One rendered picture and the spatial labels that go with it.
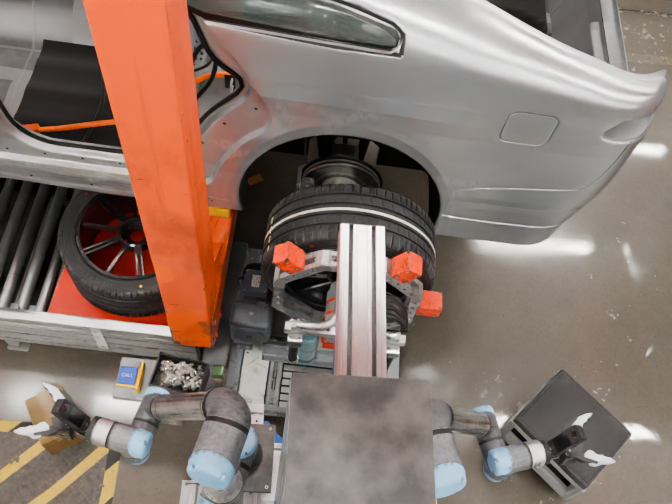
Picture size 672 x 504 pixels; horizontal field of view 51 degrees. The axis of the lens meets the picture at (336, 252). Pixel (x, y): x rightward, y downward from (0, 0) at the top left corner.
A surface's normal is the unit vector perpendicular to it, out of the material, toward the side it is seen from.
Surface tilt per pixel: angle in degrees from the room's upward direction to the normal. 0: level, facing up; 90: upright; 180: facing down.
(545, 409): 0
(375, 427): 0
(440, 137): 90
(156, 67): 90
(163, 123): 90
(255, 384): 0
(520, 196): 90
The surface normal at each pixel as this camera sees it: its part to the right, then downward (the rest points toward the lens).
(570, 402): 0.10, -0.49
